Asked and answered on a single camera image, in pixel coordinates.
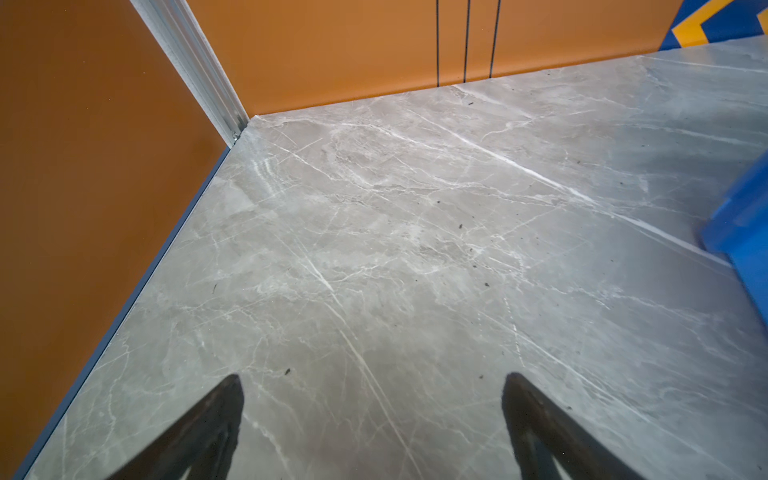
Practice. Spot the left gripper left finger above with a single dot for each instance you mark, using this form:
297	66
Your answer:
199	445

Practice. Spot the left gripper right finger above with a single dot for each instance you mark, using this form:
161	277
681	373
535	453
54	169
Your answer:
546	441

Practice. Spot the blue plastic bin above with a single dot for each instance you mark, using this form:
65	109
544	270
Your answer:
738	229

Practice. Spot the left aluminium corner post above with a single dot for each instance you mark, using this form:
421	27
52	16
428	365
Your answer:
180	36

